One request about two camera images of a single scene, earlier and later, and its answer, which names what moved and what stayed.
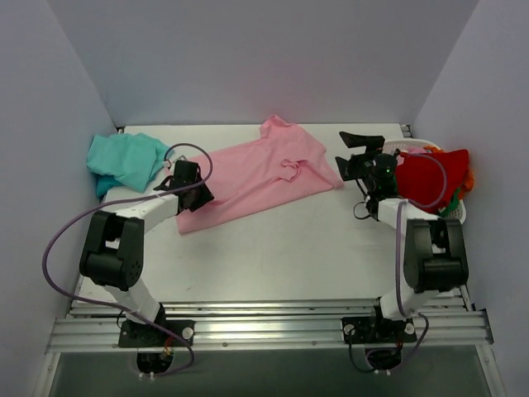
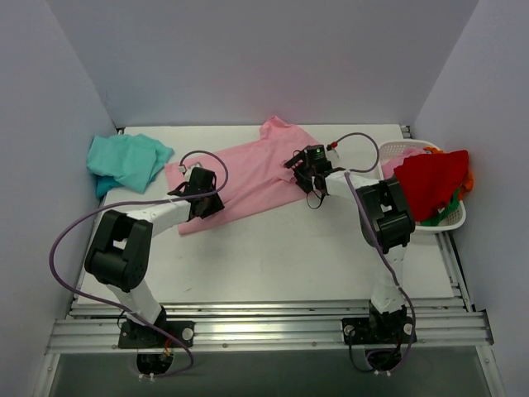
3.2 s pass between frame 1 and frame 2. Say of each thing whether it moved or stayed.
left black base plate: stayed
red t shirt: stayed
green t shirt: stayed
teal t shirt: stayed
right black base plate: stayed
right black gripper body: moved
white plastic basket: stayed
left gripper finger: moved
